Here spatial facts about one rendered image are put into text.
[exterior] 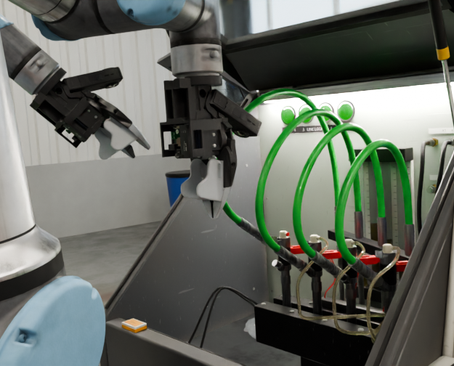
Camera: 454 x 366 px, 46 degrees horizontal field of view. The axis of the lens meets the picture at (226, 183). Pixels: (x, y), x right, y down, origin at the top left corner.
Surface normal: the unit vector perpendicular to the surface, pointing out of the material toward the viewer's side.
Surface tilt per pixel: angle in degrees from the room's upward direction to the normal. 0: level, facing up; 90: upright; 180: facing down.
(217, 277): 90
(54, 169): 90
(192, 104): 90
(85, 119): 77
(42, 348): 97
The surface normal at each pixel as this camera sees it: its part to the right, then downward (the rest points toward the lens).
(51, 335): 0.94, 0.11
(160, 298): 0.69, 0.04
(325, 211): -0.72, 0.12
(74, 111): 0.50, -0.16
